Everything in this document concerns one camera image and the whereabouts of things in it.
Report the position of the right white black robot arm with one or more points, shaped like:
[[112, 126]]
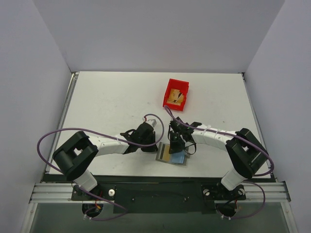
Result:
[[246, 153]]

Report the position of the gold card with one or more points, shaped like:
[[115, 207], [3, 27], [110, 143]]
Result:
[[165, 155]]

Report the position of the red plastic bin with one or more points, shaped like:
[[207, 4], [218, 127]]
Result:
[[183, 86]]

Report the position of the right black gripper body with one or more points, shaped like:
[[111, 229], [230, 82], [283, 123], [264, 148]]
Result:
[[176, 143]]

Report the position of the aluminium table frame rail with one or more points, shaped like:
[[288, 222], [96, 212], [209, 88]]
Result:
[[31, 209]]

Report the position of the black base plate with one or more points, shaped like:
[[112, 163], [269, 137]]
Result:
[[159, 195]]

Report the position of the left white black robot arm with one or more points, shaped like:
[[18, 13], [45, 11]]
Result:
[[77, 153]]

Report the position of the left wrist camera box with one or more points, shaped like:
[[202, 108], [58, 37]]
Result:
[[151, 122]]

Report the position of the gold cards in bin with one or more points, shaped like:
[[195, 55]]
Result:
[[175, 97]]

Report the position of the grey card holder wallet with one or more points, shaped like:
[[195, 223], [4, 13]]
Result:
[[178, 159]]

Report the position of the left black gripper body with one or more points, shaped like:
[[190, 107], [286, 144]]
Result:
[[149, 142]]

